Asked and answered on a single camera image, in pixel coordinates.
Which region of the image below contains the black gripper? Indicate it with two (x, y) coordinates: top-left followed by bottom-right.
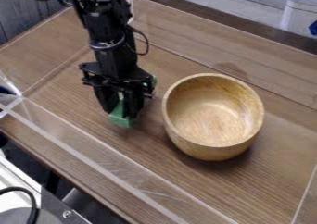
(79, 41), (154, 119)

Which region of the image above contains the green rectangular block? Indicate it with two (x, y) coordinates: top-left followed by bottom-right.
(108, 75), (158, 128)

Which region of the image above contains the brown wooden bowl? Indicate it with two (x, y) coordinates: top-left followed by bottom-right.
(162, 73), (265, 161)

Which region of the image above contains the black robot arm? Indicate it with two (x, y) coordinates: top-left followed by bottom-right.
(38, 0), (157, 120)

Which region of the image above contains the clear acrylic front barrier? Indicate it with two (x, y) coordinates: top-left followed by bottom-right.
(0, 77), (238, 224)

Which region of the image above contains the white container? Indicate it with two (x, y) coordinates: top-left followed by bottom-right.
(280, 0), (317, 39)

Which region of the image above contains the grey metal bracket with screw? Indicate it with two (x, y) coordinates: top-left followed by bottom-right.
(38, 189), (92, 224)

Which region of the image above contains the black cable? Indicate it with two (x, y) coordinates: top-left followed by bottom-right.
(0, 186), (42, 224)

